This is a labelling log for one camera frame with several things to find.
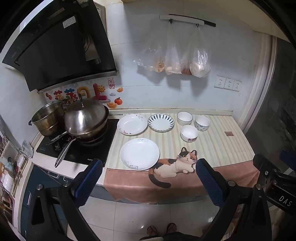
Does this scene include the large white plate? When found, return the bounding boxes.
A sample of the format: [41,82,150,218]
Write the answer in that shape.
[119,138,160,171]

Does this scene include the wall hook rail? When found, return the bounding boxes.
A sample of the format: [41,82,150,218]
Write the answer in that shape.
[159,14,216,28]

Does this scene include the blue striped plate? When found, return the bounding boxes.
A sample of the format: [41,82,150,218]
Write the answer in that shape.
[147,113,175,132]

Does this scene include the steel stock pot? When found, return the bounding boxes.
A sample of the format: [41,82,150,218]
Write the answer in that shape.
[29,100,66,137]

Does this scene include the striped cat print tablecloth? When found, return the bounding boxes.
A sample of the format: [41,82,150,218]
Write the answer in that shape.
[103,113,260,204]

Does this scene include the white bowl with blue flowers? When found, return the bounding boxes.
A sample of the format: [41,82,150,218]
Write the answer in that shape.
[194,115,211,132]

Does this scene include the white door frame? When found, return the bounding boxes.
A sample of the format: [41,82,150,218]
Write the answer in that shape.
[245,36,278,139]

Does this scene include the steel wok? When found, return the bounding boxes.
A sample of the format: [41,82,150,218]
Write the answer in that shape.
[54,105,110,168]

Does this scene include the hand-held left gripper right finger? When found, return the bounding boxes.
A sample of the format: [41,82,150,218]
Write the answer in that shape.
[195,158,272,241]

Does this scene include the colourful wall stickers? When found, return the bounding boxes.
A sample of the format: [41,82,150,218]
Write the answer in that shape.
[45,77,124,109]

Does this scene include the black glass gas stove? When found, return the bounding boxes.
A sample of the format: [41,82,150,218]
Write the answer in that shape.
[36,118,120,167]

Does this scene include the steel utensil handle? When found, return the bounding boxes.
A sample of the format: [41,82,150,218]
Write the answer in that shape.
[46,131,68,146]

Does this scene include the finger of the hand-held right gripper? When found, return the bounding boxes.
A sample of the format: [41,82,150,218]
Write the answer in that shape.
[253,153,296,215]
[279,149,296,168]

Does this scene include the steel wok lid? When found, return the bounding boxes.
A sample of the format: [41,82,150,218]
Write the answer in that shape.
[63,94,109,135]

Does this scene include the white bowl with purple flower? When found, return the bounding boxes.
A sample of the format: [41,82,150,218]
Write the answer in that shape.
[180,125,199,142]

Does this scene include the clear plastic bag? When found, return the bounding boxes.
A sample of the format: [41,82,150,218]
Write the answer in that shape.
[133,23,167,72]
[189,25,211,78]
[165,23,182,75]

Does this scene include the white plate with floral rim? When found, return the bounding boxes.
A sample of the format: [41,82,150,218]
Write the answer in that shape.
[117,114,148,136]

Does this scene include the wire kitchen storage rack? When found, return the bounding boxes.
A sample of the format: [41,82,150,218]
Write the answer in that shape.
[0,130,33,209]

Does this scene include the plain white bowl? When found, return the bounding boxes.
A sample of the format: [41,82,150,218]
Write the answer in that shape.
[177,111,193,126]

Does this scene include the black range hood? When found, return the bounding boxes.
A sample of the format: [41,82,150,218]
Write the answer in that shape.
[2,0,118,92]

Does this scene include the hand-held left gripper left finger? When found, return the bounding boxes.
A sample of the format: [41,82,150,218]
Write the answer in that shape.
[24,158,109,241]

